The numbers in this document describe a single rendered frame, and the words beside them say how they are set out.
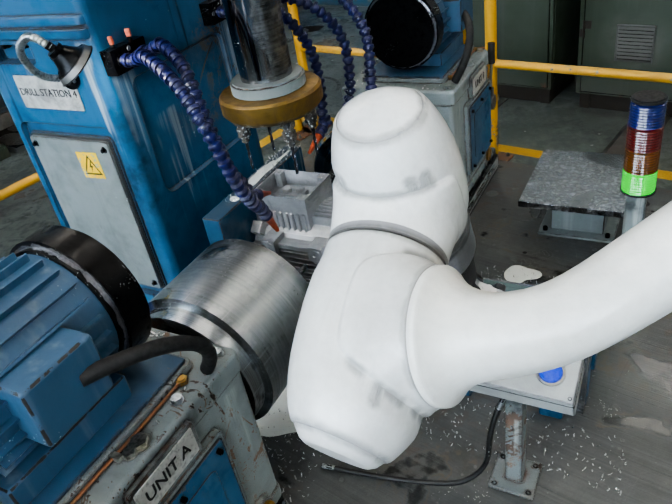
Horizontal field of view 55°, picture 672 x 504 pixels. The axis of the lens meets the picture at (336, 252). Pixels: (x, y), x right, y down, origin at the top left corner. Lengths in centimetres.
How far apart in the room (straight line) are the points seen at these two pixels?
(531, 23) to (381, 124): 379
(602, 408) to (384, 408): 82
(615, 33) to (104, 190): 332
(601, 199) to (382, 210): 109
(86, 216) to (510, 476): 91
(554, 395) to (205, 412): 44
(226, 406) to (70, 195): 64
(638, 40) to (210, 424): 356
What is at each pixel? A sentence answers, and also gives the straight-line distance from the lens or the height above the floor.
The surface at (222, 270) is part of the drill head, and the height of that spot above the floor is 116.
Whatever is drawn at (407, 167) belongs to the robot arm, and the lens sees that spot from 49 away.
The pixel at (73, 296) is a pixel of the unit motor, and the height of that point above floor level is 133.
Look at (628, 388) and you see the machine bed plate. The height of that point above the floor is 80.
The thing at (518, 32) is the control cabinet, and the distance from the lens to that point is 432.
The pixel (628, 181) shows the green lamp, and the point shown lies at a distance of 133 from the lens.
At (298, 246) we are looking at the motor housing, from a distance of 119.
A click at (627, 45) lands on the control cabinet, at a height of 41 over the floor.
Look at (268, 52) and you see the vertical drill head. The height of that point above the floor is 140.
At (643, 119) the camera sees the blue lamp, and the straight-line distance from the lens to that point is 127.
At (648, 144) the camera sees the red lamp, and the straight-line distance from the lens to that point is 129.
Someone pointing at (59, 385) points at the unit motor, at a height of 129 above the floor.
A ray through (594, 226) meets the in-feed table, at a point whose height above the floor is 83.
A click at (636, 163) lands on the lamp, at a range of 131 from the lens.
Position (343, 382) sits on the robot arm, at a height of 139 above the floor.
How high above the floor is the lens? 170
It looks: 34 degrees down
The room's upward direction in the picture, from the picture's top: 10 degrees counter-clockwise
